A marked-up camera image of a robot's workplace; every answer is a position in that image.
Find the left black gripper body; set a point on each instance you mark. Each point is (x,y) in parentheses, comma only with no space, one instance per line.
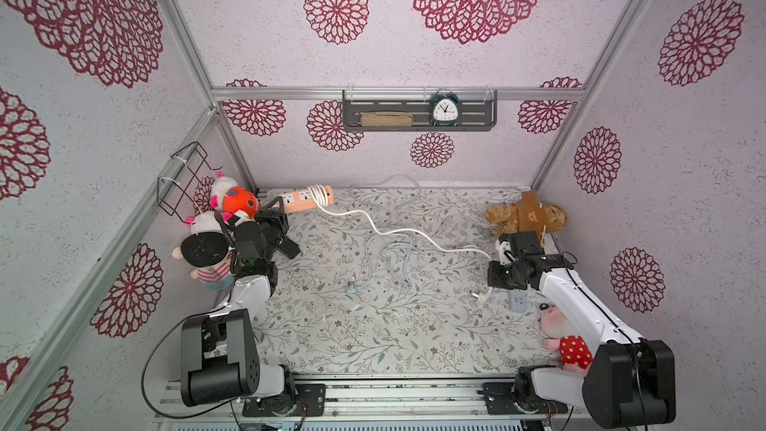
(274,228)

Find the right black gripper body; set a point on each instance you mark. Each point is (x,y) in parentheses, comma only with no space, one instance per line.
(499,275)

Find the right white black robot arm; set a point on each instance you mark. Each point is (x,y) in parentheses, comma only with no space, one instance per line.
(631,381)

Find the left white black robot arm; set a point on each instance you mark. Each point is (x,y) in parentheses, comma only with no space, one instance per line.
(219,359)

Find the orange fish plush toy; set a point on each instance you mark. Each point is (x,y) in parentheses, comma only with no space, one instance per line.
(228,198)

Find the brown teddy bear plush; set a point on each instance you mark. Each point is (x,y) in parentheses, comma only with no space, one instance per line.
(528,214)

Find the black faced striped plush doll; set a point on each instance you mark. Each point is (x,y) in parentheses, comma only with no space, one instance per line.
(207,251)

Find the pink plush red dotted dress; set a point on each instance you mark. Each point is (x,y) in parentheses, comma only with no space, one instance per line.
(561,337)

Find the tan pouch on shelf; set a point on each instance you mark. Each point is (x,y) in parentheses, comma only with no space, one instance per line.
(386,120)

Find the floral table mat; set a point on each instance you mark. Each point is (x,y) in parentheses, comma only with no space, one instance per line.
(394,281)

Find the teal alarm clock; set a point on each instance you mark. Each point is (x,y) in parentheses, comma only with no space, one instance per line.
(445,110)

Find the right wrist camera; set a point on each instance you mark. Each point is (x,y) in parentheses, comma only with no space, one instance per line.
(505,252)

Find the black wire wall basket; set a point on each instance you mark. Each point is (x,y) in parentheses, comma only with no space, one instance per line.
(176,195)

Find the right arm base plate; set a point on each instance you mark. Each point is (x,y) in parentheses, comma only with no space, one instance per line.
(511,398)

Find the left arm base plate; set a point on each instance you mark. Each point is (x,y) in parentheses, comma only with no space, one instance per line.
(299,399)

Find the grey wall shelf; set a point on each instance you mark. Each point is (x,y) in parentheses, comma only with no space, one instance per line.
(478,112)

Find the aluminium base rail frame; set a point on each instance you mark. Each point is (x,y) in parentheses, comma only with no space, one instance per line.
(381,402)

